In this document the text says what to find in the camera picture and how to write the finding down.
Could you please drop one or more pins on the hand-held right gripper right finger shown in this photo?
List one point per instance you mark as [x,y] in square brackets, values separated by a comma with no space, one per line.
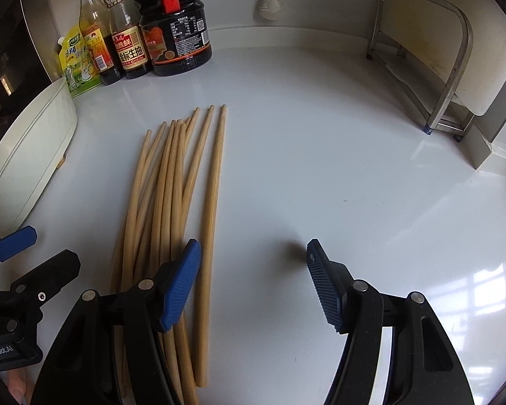
[320,282]

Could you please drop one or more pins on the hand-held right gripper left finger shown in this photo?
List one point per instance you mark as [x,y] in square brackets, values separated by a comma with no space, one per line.
[181,287]

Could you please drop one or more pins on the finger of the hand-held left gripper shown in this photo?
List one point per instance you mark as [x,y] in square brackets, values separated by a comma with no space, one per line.
[14,241]
[50,272]

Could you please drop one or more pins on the bundle of wooden chopsticks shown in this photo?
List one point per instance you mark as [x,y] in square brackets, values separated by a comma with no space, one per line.
[168,185]

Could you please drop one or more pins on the person's left hand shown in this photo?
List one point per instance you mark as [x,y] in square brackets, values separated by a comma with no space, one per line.
[19,384]

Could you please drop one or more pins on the yellow green seasoning pouch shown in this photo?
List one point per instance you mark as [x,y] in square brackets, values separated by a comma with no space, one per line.
[78,71]

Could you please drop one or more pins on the black silver kitchen appliance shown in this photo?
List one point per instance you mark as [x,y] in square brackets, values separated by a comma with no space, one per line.
[8,50]

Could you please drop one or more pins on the yellow cap oil bottle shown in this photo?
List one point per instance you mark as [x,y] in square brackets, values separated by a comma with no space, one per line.
[99,55]

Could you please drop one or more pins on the clear soy sauce bottle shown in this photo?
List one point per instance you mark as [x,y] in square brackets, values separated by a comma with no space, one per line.
[128,50]

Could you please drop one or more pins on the large dark soy sauce jug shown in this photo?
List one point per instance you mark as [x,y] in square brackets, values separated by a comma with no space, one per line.
[181,38]

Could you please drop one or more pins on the metal rack with cutting board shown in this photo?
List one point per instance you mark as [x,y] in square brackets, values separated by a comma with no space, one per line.
[485,71]

